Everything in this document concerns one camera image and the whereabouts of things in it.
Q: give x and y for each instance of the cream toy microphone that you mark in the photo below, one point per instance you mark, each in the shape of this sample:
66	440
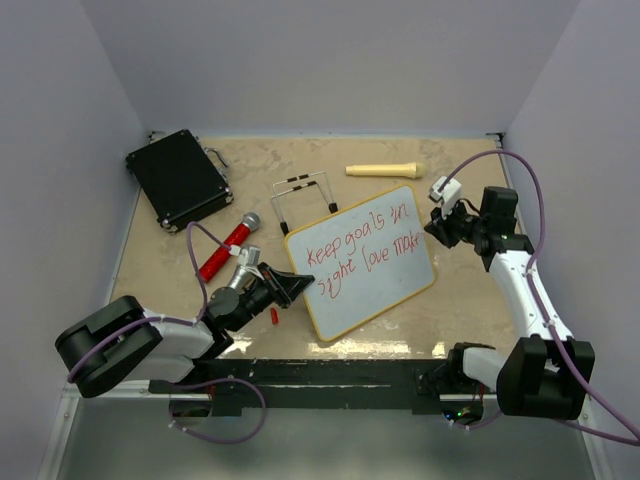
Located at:
412	170

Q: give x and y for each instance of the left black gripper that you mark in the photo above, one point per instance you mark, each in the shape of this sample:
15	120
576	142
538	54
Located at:
284	287

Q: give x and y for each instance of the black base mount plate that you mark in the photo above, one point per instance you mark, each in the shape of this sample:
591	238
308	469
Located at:
417	386

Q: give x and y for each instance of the black carrying case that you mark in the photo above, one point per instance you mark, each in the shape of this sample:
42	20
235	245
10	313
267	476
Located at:
180	180

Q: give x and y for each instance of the yellow framed whiteboard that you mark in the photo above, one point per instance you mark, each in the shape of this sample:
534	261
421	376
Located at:
366	259

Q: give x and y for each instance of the red marker cap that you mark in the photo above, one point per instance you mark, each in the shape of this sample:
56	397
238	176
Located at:
274	315

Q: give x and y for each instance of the silver toy microphone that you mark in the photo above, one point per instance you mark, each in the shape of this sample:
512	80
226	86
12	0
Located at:
242	275

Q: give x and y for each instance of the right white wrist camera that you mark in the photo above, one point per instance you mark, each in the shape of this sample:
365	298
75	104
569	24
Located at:
445	193

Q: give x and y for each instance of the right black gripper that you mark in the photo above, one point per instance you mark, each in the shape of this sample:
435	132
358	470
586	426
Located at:
440	227

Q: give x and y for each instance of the wire whiteboard stand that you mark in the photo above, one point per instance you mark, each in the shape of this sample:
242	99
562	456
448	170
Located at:
296	189

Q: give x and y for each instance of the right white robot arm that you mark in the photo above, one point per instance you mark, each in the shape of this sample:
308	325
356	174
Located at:
537	379

